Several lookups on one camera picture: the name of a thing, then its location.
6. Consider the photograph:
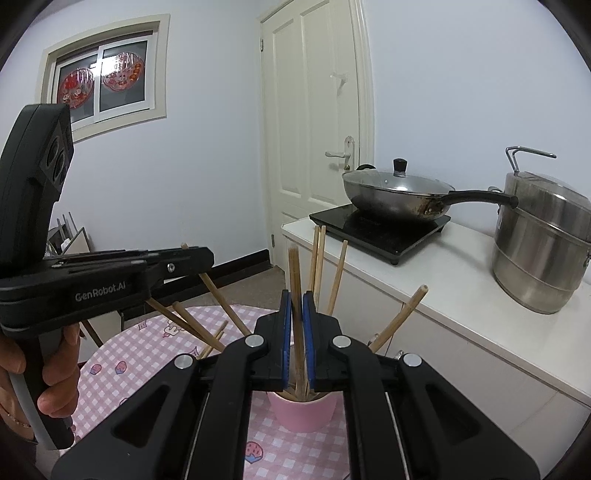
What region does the metal door handle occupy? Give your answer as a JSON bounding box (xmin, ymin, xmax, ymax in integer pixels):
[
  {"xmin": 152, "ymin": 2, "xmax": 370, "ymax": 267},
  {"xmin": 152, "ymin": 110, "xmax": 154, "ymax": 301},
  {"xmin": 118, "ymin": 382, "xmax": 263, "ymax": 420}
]
[{"xmin": 324, "ymin": 136, "xmax": 355, "ymax": 169}]

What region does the steel steamer lid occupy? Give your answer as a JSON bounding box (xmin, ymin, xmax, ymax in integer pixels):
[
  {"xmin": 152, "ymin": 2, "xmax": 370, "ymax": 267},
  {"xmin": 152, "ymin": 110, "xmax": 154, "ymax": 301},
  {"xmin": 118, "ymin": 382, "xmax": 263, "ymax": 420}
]
[{"xmin": 501, "ymin": 146, "xmax": 591, "ymax": 252}]

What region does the bundle of metal rods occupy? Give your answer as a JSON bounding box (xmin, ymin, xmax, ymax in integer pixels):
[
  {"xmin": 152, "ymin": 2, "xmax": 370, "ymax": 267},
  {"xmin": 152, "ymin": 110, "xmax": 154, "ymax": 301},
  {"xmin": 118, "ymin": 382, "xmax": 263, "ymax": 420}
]
[{"xmin": 56, "ymin": 212, "xmax": 77, "ymax": 241}]

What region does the single wooden chopstick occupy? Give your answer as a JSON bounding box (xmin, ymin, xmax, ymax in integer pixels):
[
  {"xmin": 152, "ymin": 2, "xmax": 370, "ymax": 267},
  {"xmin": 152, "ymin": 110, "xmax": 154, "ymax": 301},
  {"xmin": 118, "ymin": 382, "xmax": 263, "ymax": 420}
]
[
  {"xmin": 287, "ymin": 248, "xmax": 308, "ymax": 398},
  {"xmin": 181, "ymin": 242, "xmax": 252, "ymax": 337}
]

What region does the red round window decal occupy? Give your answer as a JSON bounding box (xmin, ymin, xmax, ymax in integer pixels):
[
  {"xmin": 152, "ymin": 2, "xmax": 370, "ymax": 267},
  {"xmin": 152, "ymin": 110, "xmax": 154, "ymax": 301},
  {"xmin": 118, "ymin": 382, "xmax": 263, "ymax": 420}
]
[
  {"xmin": 59, "ymin": 68, "xmax": 95, "ymax": 109},
  {"xmin": 102, "ymin": 52, "xmax": 141, "ymax": 90}
]

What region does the pink cup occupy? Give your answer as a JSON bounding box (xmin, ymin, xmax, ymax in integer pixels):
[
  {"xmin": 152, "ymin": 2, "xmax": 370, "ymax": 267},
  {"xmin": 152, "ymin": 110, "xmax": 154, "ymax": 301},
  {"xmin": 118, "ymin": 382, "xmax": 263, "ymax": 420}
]
[{"xmin": 267, "ymin": 390, "xmax": 340, "ymax": 433}]

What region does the steel steamer pot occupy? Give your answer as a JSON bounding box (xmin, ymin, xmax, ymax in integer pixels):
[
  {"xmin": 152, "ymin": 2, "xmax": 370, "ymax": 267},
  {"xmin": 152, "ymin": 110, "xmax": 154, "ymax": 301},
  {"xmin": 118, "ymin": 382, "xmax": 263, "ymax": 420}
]
[{"xmin": 490, "ymin": 205, "xmax": 591, "ymax": 315}]

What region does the person's left hand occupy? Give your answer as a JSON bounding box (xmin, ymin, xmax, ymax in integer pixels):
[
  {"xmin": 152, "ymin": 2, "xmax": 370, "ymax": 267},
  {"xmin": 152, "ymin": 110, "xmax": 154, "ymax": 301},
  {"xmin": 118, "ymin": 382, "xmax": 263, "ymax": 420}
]
[{"xmin": 0, "ymin": 323, "xmax": 82, "ymax": 418}]

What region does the steel wok with black handle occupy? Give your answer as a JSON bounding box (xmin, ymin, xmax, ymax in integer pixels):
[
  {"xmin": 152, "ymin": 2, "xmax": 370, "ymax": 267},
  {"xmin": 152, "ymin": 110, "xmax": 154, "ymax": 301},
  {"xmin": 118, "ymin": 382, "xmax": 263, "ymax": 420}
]
[{"xmin": 342, "ymin": 164, "xmax": 519, "ymax": 222}]

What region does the white kitchen cabinet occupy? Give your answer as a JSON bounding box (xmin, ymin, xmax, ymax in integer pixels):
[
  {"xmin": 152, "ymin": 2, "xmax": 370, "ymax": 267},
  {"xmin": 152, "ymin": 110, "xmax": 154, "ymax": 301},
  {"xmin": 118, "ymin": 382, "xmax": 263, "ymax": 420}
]
[{"xmin": 281, "ymin": 217, "xmax": 591, "ymax": 480}]

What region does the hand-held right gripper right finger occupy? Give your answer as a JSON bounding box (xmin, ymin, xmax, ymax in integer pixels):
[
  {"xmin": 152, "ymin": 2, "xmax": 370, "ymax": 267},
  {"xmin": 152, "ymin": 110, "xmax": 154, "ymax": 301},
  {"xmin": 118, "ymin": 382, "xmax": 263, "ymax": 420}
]
[{"xmin": 302, "ymin": 291, "xmax": 541, "ymax": 480}]

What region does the white framed window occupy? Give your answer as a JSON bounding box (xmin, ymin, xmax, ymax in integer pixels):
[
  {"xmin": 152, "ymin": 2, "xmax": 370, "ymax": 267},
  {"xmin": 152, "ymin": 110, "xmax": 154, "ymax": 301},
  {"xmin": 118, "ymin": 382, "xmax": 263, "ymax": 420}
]
[{"xmin": 36, "ymin": 14, "xmax": 171, "ymax": 144}]

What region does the black induction cooker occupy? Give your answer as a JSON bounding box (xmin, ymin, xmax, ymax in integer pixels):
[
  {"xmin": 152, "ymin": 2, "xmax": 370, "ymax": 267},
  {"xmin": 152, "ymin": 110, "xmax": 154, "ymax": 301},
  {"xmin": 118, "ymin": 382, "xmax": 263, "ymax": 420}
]
[{"xmin": 308, "ymin": 205, "xmax": 452, "ymax": 266}]

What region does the cream panel door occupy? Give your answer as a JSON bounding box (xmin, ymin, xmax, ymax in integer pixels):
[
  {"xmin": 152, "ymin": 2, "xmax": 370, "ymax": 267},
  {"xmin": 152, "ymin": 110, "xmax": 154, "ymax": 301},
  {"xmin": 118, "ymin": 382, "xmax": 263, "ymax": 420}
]
[{"xmin": 257, "ymin": 0, "xmax": 375, "ymax": 273}]

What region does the cardboard box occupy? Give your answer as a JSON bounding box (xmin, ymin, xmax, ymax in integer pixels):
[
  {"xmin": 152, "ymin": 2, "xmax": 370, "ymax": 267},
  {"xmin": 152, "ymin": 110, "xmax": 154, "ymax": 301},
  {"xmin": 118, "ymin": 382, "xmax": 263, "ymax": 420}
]
[{"xmin": 46, "ymin": 226, "xmax": 90, "ymax": 257}]

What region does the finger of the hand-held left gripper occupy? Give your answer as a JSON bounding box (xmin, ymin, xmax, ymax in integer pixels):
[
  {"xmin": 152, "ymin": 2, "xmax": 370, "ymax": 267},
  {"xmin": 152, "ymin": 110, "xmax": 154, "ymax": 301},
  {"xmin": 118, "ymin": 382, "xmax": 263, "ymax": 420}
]
[
  {"xmin": 44, "ymin": 249, "xmax": 155, "ymax": 265},
  {"xmin": 134, "ymin": 247, "xmax": 215, "ymax": 301}
]

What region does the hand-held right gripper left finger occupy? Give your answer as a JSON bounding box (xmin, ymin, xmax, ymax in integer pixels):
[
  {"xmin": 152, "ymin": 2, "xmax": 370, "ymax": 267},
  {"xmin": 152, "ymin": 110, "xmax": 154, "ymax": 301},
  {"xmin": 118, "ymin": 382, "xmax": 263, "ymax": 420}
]
[{"xmin": 51, "ymin": 290, "xmax": 294, "ymax": 480}]

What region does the glass wok lid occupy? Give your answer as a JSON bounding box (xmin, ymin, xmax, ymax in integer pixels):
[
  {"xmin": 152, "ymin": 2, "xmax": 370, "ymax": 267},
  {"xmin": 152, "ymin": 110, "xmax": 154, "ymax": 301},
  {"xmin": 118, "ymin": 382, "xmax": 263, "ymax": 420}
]
[{"xmin": 344, "ymin": 158, "xmax": 455, "ymax": 195}]

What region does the bunch of wooden chopsticks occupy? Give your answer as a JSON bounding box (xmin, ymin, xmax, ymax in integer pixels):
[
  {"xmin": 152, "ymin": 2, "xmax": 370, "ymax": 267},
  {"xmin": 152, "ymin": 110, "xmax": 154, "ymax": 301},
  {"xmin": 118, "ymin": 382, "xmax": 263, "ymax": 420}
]
[{"xmin": 145, "ymin": 225, "xmax": 429, "ymax": 401}]

